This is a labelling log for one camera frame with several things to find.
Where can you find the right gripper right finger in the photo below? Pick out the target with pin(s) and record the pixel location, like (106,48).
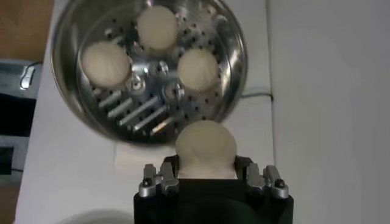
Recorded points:
(254,176)

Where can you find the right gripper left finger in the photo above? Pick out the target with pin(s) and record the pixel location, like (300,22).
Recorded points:
(166,179)

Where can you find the white steamed baozi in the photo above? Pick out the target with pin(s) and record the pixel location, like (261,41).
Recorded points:
(105,64)
(205,146)
(198,69)
(157,27)

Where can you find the grey black robot base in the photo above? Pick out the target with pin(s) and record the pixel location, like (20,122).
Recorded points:
(15,115)

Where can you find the perforated steel steamer basket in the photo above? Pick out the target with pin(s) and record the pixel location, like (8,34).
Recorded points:
(67,61)

